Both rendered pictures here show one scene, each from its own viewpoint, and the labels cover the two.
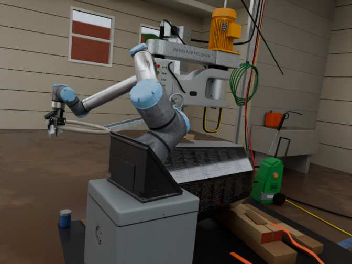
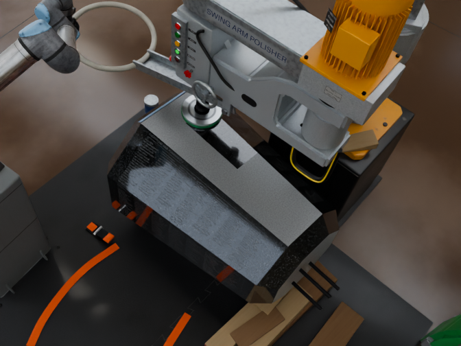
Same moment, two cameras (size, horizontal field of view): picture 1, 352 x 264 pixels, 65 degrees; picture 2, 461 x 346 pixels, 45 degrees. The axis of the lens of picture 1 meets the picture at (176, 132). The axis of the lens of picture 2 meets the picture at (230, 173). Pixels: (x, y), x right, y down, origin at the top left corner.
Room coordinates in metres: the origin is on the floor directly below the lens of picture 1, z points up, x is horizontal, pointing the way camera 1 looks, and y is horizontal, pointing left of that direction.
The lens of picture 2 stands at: (1.80, -1.51, 3.20)
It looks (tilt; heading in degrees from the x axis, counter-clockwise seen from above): 57 degrees down; 61
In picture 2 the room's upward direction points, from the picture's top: 10 degrees clockwise
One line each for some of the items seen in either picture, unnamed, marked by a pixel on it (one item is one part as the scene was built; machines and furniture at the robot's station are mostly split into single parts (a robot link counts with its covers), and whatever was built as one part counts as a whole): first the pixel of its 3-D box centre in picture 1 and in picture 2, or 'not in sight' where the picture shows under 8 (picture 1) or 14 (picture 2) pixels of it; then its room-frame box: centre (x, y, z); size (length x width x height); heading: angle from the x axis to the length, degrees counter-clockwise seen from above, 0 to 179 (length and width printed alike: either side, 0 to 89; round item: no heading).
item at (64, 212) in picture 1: (65, 218); (151, 105); (2.41, 0.94, 0.08); 0.10 x 0.10 x 0.13
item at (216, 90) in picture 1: (215, 89); (327, 119); (2.85, -0.36, 1.39); 0.19 x 0.19 x 0.20
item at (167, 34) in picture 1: (168, 30); not in sight; (3.28, 0.20, 2.00); 0.20 x 0.18 x 0.15; 29
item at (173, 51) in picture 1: (193, 57); (279, 35); (2.69, -0.09, 1.66); 0.96 x 0.25 x 0.17; 122
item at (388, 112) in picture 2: not in sight; (347, 110); (3.35, 0.06, 0.76); 0.49 x 0.49 x 0.05; 29
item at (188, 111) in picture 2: not in sight; (202, 109); (2.50, 0.21, 0.89); 0.21 x 0.21 x 0.01
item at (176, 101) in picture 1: (174, 100); (209, 90); (2.46, 0.04, 1.24); 0.15 x 0.10 x 0.15; 122
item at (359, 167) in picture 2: not in sight; (330, 150); (3.35, 0.06, 0.37); 0.66 x 0.66 x 0.74; 29
